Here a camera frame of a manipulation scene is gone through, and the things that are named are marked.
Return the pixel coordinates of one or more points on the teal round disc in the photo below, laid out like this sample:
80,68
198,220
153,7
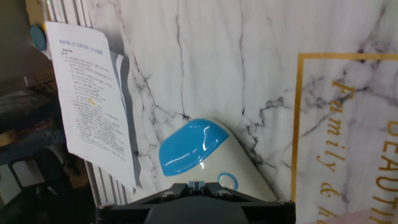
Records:
38,38

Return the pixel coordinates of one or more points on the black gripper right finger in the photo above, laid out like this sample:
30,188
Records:
267,213

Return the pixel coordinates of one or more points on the text paper with blue heading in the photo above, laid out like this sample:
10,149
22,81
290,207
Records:
90,109

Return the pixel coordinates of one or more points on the marble pink black tablecloth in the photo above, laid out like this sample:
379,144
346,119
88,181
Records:
217,62

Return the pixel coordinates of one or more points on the blue white desk lamp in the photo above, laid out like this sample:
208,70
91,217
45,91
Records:
192,146

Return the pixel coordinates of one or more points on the brown cardboard box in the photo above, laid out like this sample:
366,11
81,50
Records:
34,12

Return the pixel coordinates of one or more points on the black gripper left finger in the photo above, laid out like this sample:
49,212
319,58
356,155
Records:
124,213

